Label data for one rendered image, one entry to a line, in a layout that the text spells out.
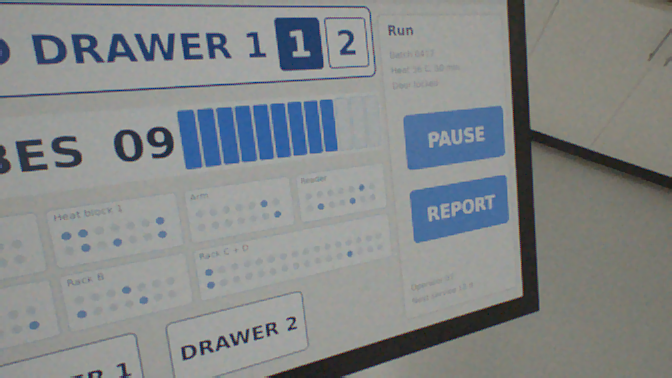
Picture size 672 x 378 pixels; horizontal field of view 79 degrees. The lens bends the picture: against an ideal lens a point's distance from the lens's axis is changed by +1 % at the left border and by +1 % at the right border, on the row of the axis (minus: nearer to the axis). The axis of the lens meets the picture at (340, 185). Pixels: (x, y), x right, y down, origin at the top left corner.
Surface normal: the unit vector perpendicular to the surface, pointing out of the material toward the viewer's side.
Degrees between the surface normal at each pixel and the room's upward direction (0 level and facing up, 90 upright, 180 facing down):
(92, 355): 50
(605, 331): 0
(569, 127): 90
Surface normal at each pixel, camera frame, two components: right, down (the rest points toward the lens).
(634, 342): 0.15, -0.70
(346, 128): 0.36, 0.08
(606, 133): -0.39, 0.61
